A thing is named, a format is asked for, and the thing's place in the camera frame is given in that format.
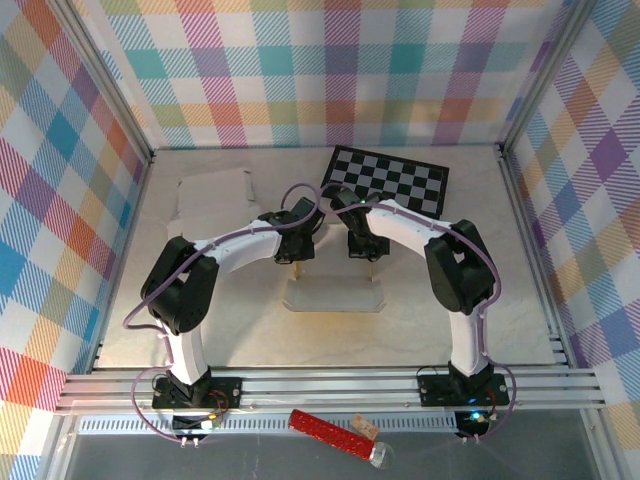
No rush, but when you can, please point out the slotted grey cable duct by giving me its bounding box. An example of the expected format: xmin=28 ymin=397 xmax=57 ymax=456
xmin=77 ymin=415 xmax=461 ymax=435

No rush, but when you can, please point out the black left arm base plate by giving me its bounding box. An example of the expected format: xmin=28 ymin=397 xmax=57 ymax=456
xmin=151 ymin=375 xmax=244 ymax=411

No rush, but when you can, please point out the black and grey checkerboard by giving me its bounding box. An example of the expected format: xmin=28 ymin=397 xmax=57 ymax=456
xmin=319 ymin=144 xmax=450 ymax=222

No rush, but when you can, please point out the black right controller board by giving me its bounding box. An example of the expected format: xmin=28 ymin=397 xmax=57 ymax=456
xmin=453 ymin=409 xmax=492 ymax=437

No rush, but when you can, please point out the aluminium table side rail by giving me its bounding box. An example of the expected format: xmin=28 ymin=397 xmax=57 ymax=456
xmin=497 ymin=147 xmax=574 ymax=370
xmin=89 ymin=149 xmax=157 ymax=374

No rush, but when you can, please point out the brown paper tag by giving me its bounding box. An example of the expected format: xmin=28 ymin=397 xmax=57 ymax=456
xmin=351 ymin=413 xmax=379 ymax=439

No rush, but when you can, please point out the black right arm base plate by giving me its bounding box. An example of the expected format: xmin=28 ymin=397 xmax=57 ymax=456
xmin=416 ymin=371 xmax=512 ymax=408

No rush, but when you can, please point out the red glitter toy microphone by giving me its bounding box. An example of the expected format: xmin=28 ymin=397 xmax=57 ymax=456
xmin=288 ymin=408 xmax=396 ymax=471

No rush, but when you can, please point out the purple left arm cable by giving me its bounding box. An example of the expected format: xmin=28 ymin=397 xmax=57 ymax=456
xmin=122 ymin=181 xmax=324 ymax=446

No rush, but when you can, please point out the aluminium front rail frame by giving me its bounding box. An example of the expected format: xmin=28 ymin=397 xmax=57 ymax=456
xmin=54 ymin=366 xmax=609 ymax=414

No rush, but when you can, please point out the yellow and white paper box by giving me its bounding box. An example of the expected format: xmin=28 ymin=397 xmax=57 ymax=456
xmin=281 ymin=273 xmax=388 ymax=315

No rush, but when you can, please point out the aluminium corner post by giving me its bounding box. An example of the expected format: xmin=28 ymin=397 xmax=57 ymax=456
xmin=47 ymin=0 xmax=155 ymax=167
xmin=497 ymin=0 xmax=604 ymax=154

